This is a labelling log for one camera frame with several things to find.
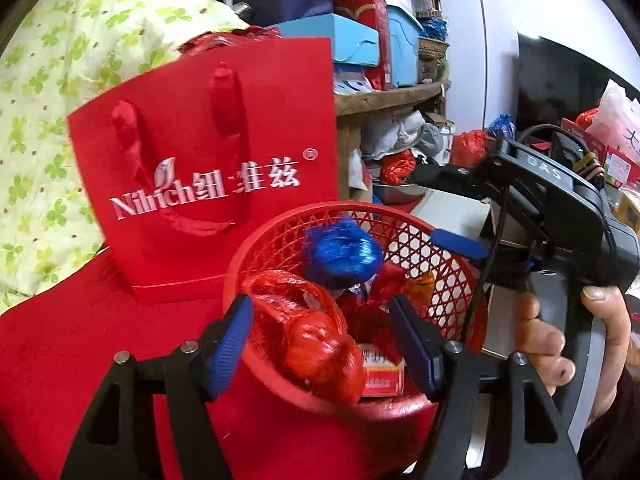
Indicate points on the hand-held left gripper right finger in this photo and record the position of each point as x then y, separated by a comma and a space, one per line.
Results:
415, 347

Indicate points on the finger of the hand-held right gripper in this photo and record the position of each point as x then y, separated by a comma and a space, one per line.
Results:
460, 245
440, 176

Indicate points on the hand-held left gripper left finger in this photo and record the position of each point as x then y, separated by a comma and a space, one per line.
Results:
230, 347

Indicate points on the white orange medicine box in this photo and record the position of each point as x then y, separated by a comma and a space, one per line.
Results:
382, 377

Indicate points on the orange snack wrapper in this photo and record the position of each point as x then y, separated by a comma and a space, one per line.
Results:
422, 284

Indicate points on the red plastic mesh basket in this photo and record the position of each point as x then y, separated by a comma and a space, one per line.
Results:
272, 232

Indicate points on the person's right forearm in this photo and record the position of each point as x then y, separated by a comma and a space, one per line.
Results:
610, 450

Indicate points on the person's right hand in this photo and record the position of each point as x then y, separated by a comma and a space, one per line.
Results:
547, 355

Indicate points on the small red plastic bag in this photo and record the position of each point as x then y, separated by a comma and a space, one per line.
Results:
467, 147

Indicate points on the red orange plastic bag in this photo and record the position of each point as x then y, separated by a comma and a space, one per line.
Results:
397, 167

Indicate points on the metal bowl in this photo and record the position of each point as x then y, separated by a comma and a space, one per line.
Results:
395, 194

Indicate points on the grey plastic bags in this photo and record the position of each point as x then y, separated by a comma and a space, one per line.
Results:
400, 130

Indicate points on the small blue plastic bag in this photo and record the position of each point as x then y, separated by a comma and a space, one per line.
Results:
500, 126

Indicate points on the wooden storage shelf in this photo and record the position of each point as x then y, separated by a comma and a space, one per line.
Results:
390, 95

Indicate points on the white plastic bag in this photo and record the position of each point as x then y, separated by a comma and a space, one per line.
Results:
620, 120

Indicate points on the black television screen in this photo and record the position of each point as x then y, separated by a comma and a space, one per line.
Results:
560, 85

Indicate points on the woven wicker basket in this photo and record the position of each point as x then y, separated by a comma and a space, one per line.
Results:
432, 49

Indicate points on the blue plastic storage bin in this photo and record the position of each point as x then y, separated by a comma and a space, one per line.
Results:
402, 45

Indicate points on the red paper gift bag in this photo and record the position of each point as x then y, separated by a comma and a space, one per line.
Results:
280, 110

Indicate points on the red cardboard box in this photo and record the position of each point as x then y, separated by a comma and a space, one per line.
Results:
370, 15

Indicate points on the light blue cardboard box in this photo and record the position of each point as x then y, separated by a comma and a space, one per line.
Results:
330, 35

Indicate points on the red fleece blanket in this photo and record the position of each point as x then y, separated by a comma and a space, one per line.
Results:
50, 340

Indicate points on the shiny red plastic bag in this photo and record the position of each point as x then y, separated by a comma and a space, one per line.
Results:
220, 42

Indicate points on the green clover print quilt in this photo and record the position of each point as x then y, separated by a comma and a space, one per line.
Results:
50, 85

